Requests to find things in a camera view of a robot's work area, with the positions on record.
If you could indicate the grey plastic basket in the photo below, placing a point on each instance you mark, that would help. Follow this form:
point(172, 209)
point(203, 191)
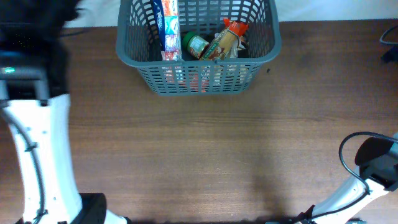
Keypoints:
point(138, 45)

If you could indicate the green lid glass jar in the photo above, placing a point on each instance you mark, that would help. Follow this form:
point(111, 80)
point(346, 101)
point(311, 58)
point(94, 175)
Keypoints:
point(194, 44)

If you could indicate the orange spaghetti packet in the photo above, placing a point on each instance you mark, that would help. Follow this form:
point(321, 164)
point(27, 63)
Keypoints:
point(216, 50)

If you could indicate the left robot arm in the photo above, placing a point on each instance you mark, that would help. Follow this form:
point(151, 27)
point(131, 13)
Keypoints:
point(35, 103)

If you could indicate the colourful tissue pack box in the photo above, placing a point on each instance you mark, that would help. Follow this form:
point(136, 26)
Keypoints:
point(168, 25)

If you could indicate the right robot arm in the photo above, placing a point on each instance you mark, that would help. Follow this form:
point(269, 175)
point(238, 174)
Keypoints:
point(375, 176)

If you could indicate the beige snack bag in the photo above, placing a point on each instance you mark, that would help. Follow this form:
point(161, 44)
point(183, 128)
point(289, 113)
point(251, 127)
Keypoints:
point(238, 46)

